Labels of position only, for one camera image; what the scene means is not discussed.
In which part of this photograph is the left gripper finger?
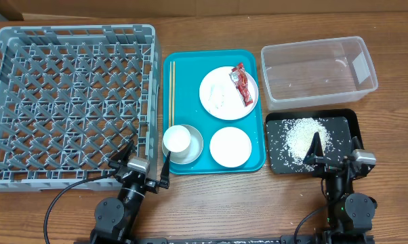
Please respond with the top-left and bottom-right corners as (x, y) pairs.
(108, 140), (135, 169)
(159, 151), (171, 188)

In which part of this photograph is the white cup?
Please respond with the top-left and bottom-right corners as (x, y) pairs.
(163, 125), (191, 157)

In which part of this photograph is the white tissue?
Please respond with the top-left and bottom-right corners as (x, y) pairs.
(208, 84), (225, 109)

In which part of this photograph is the wooden chopstick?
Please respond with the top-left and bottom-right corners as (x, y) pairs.
(168, 62), (172, 128)
(171, 61), (176, 126)

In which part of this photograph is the red ketchup sachet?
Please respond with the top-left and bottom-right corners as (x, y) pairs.
(229, 62), (253, 106)

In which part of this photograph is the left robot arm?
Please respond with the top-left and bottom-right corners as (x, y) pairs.
(89, 141), (171, 243)

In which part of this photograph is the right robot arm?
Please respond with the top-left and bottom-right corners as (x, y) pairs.
(293, 132), (378, 243)

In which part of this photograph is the black food waste tray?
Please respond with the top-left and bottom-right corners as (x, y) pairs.
(266, 108), (361, 174)

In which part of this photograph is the clear plastic waste bin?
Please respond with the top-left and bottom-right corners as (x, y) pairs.
(261, 36), (378, 111)

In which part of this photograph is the pile of white rice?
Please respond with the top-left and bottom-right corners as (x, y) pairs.
(283, 118), (333, 165)

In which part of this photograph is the grey shallow bowl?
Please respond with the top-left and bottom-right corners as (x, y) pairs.
(162, 124), (203, 165)

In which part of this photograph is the small white plate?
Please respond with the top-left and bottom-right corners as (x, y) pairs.
(209, 127), (252, 168)

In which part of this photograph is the grey plastic dish rack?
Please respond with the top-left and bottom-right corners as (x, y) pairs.
(0, 24), (161, 192)

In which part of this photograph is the large white plate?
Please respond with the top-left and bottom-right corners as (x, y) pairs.
(199, 66), (259, 121)

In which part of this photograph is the teal serving tray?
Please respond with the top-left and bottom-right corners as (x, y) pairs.
(163, 49), (266, 175)

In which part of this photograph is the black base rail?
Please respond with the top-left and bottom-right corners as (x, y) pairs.
(134, 235), (329, 244)

